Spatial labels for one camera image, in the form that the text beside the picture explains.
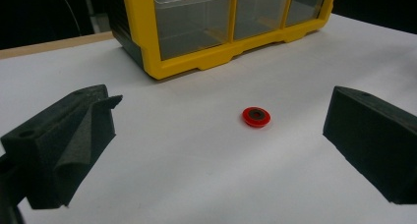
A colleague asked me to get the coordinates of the red round disc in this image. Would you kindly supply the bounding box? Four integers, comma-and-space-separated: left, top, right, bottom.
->
241, 106, 272, 129

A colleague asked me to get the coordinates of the yellow black organizer cabinet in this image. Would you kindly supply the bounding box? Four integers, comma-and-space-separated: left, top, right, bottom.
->
109, 0, 339, 81

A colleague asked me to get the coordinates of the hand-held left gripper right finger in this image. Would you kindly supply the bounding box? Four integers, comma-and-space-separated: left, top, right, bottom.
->
323, 85, 417, 205

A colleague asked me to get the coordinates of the set of clear closed drawers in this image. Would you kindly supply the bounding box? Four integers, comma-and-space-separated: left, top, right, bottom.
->
151, 0, 328, 61

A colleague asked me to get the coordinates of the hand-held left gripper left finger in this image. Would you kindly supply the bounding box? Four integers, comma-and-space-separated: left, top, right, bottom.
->
0, 84, 124, 210

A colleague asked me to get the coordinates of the white table board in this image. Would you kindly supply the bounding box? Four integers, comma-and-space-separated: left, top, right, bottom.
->
0, 13, 417, 224

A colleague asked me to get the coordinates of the thin grey cable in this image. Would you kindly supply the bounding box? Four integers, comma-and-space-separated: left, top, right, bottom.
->
55, 0, 83, 36

